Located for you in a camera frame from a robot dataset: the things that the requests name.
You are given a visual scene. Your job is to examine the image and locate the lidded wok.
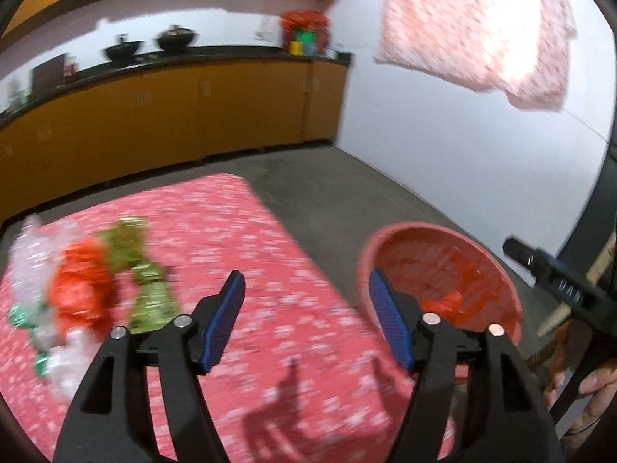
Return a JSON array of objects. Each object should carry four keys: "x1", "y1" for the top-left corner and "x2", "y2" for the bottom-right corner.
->
[{"x1": 155, "y1": 24, "x2": 201, "y2": 51}]

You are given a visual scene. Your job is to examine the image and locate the dark cutting board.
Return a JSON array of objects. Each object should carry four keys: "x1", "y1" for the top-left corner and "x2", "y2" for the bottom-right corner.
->
[{"x1": 31, "y1": 53, "x2": 68, "y2": 90}]

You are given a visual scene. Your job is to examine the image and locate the clear plastic jar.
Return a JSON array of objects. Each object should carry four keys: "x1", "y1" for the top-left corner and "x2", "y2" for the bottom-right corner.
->
[{"x1": 5, "y1": 77, "x2": 27, "y2": 107}]

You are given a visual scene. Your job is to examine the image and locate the red floral blanket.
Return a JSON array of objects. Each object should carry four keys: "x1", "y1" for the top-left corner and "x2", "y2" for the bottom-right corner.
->
[{"x1": 0, "y1": 172, "x2": 459, "y2": 463}]

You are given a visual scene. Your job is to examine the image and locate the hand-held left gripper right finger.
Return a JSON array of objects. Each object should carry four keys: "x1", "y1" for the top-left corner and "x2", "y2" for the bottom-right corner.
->
[{"x1": 369, "y1": 267, "x2": 565, "y2": 463}]

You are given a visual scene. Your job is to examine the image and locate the green foil wrapper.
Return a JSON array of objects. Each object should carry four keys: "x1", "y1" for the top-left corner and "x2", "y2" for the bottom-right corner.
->
[{"x1": 7, "y1": 305, "x2": 54, "y2": 378}]

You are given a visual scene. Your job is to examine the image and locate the person's right hand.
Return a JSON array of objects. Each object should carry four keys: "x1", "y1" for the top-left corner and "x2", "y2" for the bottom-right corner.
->
[{"x1": 544, "y1": 323, "x2": 617, "y2": 444}]

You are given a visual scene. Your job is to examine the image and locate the black wok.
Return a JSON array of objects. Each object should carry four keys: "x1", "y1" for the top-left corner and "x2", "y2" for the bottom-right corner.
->
[{"x1": 103, "y1": 34, "x2": 145, "y2": 60}]

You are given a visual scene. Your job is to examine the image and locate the yellow-green foil wrapper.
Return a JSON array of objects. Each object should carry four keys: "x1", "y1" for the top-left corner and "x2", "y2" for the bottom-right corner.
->
[{"x1": 99, "y1": 217, "x2": 183, "y2": 336}]

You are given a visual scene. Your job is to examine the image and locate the wooden lower cabinets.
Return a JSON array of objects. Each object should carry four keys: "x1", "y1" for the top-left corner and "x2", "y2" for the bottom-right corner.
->
[{"x1": 0, "y1": 55, "x2": 350, "y2": 225}]

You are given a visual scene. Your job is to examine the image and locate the black kitchen countertop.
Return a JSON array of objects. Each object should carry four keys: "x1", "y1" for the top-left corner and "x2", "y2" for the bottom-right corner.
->
[{"x1": 0, "y1": 47, "x2": 352, "y2": 128}]

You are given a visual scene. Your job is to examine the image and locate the pink floral curtain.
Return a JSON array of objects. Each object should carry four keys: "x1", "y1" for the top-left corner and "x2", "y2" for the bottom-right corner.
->
[{"x1": 372, "y1": 0, "x2": 578, "y2": 113}]

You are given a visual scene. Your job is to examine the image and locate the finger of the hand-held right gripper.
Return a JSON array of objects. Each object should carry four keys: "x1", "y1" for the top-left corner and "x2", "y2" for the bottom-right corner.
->
[{"x1": 502, "y1": 236, "x2": 567, "y2": 275}]

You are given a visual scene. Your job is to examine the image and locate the clear bubble wrap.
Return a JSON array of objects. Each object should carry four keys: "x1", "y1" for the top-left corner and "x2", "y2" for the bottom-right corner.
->
[{"x1": 8, "y1": 216, "x2": 90, "y2": 399}]

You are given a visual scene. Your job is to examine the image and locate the red plastic bag cover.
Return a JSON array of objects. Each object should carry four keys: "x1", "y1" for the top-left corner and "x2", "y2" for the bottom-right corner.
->
[{"x1": 280, "y1": 10, "x2": 331, "y2": 27}]

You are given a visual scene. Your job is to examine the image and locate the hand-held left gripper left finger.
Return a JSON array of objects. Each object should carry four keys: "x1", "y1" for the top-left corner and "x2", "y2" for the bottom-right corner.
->
[{"x1": 53, "y1": 270, "x2": 246, "y2": 463}]

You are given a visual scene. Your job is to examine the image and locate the red plastic basket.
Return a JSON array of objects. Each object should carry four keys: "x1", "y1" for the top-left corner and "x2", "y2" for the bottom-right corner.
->
[{"x1": 357, "y1": 222, "x2": 524, "y2": 348}]

